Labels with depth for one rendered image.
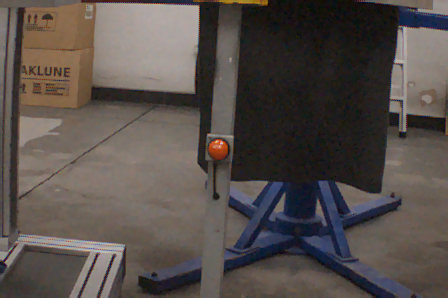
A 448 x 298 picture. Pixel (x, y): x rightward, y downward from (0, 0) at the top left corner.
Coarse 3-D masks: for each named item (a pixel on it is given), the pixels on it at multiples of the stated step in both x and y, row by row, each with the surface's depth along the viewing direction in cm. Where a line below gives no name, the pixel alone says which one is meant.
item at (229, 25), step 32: (192, 0) 165; (224, 0) 164; (256, 0) 163; (224, 32) 170; (224, 64) 171; (224, 96) 172; (224, 128) 173; (224, 160) 173; (224, 192) 175; (224, 224) 176; (224, 256) 180
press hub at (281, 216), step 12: (288, 192) 337; (300, 192) 334; (312, 192) 335; (288, 204) 337; (300, 204) 335; (312, 204) 337; (276, 216) 341; (288, 216) 338; (300, 216) 336; (312, 216) 338; (276, 228) 340; (288, 228) 335; (300, 228) 334; (312, 228) 335; (288, 252) 329; (300, 252) 329
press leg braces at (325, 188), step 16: (272, 192) 324; (320, 192) 323; (336, 192) 359; (256, 208) 371; (272, 208) 322; (336, 208) 320; (256, 224) 317; (336, 224) 316; (240, 240) 314; (336, 240) 312; (336, 256) 309; (352, 256) 310
